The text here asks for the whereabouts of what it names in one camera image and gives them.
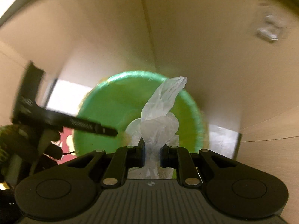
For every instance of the clear plastic bag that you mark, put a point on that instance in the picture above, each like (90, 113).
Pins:
(158, 121)

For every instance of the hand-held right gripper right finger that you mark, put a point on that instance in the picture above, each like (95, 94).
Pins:
(163, 158)

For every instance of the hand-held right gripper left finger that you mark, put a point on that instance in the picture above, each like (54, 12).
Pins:
(141, 155)

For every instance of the person's left hand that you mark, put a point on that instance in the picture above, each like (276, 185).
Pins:
(50, 144)

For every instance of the red printed box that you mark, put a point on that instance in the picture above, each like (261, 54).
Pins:
(67, 140)

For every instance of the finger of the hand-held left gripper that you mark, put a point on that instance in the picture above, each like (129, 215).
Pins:
(88, 127)

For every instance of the green trash bin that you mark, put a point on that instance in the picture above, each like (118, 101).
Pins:
(105, 105)

